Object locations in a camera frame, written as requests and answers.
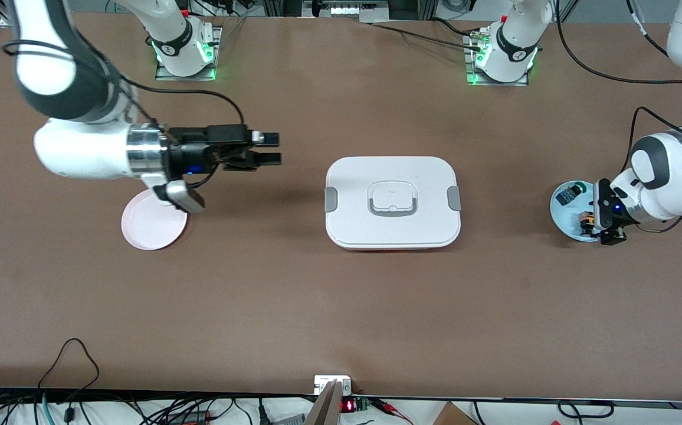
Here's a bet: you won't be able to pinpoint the light blue round plate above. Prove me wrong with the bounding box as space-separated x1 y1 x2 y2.
549 180 613 243

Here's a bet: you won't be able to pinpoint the blue black small object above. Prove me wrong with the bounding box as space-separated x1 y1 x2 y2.
555 183 588 206

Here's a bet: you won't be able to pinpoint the pink round plate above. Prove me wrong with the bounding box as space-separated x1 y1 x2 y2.
121 189 189 251

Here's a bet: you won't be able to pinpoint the white lidded lunch box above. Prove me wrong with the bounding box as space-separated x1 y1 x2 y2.
324 156 463 251

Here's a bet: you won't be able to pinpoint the grey device with lit panel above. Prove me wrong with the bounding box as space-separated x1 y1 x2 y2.
301 0 390 24

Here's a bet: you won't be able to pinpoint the brown cardboard box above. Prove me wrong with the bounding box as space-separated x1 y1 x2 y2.
432 401 477 425

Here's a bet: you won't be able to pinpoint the black power adapter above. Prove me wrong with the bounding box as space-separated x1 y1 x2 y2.
164 410 213 425

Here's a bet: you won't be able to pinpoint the red clip leads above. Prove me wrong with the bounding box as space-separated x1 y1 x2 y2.
370 398 414 425

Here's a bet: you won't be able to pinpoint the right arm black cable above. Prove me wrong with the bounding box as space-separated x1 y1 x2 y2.
2 38 246 189

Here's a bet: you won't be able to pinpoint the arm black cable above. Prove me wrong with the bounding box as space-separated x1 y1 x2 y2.
555 0 682 234
2 38 246 189

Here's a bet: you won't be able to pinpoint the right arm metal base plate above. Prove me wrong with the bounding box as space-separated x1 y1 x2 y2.
155 25 224 81

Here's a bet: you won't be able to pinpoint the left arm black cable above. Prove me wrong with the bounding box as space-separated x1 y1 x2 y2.
555 0 682 234

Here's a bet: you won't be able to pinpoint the black coiled cable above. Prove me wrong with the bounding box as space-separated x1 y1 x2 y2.
558 400 615 419

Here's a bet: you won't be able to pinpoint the black cable across table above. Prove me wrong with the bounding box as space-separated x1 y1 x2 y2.
369 18 484 53

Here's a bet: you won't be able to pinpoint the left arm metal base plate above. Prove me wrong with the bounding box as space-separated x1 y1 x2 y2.
464 27 530 87

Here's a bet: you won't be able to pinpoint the thin black looped cable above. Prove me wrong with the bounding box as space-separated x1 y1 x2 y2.
37 338 101 391

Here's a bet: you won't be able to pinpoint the small metal bracket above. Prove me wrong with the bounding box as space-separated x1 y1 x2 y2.
314 375 353 396

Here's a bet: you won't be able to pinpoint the grey camera pole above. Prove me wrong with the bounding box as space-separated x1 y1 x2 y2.
306 381 345 425

